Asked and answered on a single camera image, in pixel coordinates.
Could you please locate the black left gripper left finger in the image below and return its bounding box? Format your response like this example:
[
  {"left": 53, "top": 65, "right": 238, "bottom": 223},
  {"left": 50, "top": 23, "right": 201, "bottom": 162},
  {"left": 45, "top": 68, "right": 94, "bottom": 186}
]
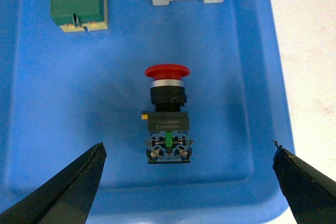
[{"left": 1, "top": 143, "right": 107, "bottom": 223}]

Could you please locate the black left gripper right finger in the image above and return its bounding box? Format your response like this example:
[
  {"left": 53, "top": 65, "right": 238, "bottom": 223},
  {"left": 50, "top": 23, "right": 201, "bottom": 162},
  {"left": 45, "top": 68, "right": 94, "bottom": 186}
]
[{"left": 272, "top": 141, "right": 335, "bottom": 223}]

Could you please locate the red emergency stop button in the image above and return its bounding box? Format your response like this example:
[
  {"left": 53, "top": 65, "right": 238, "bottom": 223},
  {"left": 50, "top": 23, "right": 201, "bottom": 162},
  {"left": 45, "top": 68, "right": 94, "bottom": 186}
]
[{"left": 141, "top": 63, "right": 193, "bottom": 164}]

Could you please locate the blue plastic tray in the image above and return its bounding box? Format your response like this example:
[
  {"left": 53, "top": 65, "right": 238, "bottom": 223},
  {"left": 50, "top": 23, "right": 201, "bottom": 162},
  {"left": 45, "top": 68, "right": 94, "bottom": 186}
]
[{"left": 1, "top": 0, "right": 293, "bottom": 223}]

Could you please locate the green terminal block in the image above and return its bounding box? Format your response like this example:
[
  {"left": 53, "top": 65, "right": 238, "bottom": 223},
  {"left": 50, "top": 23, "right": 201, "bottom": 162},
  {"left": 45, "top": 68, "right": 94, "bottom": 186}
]
[{"left": 50, "top": 0, "right": 108, "bottom": 33}]

